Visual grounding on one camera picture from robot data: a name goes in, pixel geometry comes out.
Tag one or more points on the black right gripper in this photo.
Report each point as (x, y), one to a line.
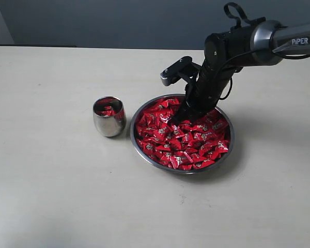
(204, 93)

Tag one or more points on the red candy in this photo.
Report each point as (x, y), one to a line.
(151, 119)
(176, 161)
(222, 146)
(170, 102)
(108, 111)

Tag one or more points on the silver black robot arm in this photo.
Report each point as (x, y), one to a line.
(263, 44)

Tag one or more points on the stainless steel plate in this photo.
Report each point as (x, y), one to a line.
(196, 140)

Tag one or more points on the stainless steel cup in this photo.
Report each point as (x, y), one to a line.
(109, 126)

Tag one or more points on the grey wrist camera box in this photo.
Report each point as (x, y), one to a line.
(181, 69)

